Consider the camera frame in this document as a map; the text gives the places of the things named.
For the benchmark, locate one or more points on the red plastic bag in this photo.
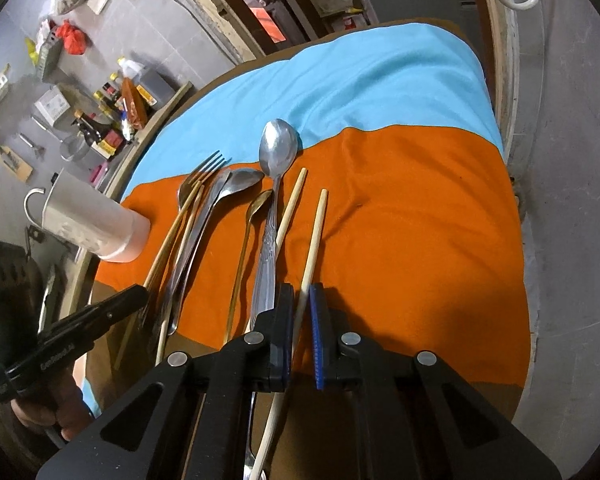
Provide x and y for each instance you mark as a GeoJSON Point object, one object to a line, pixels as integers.
{"type": "Point", "coordinates": [72, 38]}

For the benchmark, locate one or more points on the light blue cloth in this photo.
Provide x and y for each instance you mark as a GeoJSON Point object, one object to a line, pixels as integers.
{"type": "Point", "coordinates": [408, 74]}

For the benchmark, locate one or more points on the person's left hand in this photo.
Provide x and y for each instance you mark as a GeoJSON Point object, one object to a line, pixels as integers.
{"type": "Point", "coordinates": [64, 408]}

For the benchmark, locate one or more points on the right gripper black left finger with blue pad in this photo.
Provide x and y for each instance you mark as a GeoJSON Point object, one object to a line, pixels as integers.
{"type": "Point", "coordinates": [188, 418]}

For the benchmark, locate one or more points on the orange cloth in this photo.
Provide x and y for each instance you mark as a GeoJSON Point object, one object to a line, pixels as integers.
{"type": "Point", "coordinates": [421, 245]}

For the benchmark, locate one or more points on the large ornate silver spoon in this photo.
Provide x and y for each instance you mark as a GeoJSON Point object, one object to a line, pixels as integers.
{"type": "Point", "coordinates": [278, 149]}

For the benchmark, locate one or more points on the wire wall basket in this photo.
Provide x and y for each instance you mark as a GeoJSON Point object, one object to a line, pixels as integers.
{"type": "Point", "coordinates": [48, 57]}

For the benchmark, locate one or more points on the dark soy sauce bottle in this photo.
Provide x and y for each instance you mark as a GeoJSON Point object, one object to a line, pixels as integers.
{"type": "Point", "coordinates": [95, 132]}

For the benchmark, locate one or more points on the long gold teaspoon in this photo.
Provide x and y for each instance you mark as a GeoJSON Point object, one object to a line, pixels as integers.
{"type": "Point", "coordinates": [254, 207]}

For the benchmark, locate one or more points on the wire mesh strainer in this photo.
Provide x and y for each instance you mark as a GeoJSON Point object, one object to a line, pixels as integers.
{"type": "Point", "coordinates": [71, 148]}

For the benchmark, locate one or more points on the orange sauce packet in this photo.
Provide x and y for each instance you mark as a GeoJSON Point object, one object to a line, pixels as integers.
{"type": "Point", "coordinates": [134, 104]}

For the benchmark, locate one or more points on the wooden chopstick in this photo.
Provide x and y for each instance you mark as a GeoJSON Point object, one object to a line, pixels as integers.
{"type": "Point", "coordinates": [303, 297]}
{"type": "Point", "coordinates": [290, 208]}

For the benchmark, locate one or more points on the white paper box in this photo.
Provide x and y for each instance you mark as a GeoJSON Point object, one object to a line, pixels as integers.
{"type": "Point", "coordinates": [52, 105]}

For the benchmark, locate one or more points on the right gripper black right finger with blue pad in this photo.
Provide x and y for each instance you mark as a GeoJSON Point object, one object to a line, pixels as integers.
{"type": "Point", "coordinates": [416, 417]}

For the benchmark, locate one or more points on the silver spoon plain handle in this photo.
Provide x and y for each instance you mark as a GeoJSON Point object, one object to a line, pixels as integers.
{"type": "Point", "coordinates": [229, 182]}

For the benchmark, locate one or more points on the white perforated utensil holder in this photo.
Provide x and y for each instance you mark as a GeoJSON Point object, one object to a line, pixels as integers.
{"type": "Point", "coordinates": [77, 213]}

